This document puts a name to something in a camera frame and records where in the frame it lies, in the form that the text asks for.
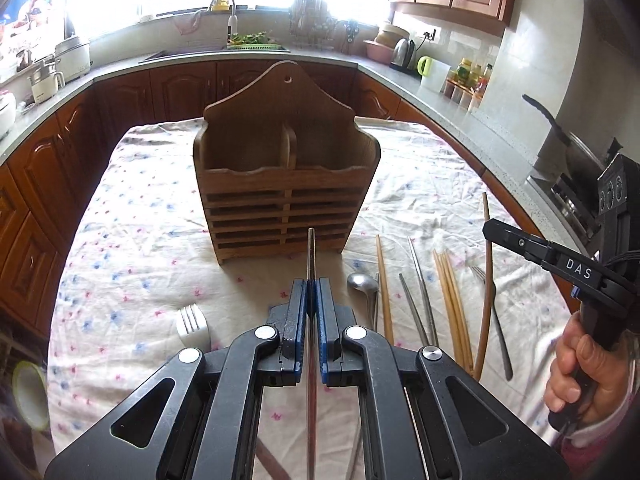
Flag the steel chopstick long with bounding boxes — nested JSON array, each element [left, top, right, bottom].
[[408, 238, 439, 347]]

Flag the steel spoon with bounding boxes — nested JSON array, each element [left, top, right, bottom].
[[344, 272, 381, 480]]

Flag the green handled white jug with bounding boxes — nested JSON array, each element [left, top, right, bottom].
[[416, 56, 450, 92]]

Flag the long brown wooden chopstick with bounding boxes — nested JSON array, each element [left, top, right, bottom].
[[472, 192, 496, 382]]

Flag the green rimmed trash bin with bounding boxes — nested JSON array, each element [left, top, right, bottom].
[[12, 361, 50, 431]]

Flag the gas stove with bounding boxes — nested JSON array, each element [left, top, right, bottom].
[[526, 174, 602, 255]]

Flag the light wooden chopstick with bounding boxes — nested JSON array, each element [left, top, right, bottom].
[[375, 235, 395, 346]]

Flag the dish drying rack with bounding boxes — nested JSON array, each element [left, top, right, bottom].
[[288, 0, 360, 53]]

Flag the lower wooden kitchen cabinets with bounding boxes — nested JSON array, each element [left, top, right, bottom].
[[1, 53, 572, 340]]

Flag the kitchen faucet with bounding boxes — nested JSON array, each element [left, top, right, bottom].
[[207, 0, 241, 47]]

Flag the white electric cooker pot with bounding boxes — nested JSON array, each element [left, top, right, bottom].
[[28, 58, 66, 104]]

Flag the steel chopstick short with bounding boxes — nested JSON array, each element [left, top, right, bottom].
[[398, 273, 430, 347]]

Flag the wooden utensil holder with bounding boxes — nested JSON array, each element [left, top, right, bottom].
[[193, 61, 381, 262]]

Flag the large white rice cooker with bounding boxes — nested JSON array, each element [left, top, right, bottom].
[[54, 36, 91, 84]]

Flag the steel electric kettle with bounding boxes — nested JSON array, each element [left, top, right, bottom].
[[390, 38, 416, 72]]

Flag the bamboo chopstick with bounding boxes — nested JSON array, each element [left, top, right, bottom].
[[432, 250, 473, 375]]

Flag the black frying pan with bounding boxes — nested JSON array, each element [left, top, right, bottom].
[[522, 94, 604, 183]]

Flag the seasoning bottles rack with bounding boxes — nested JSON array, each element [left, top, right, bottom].
[[442, 58, 494, 110]]

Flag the person's right hand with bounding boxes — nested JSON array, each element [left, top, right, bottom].
[[544, 312, 630, 425]]

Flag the floral white tablecloth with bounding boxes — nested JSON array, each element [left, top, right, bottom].
[[48, 119, 568, 451]]

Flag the pink basin with bowls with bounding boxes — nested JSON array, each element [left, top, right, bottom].
[[363, 24, 409, 65]]

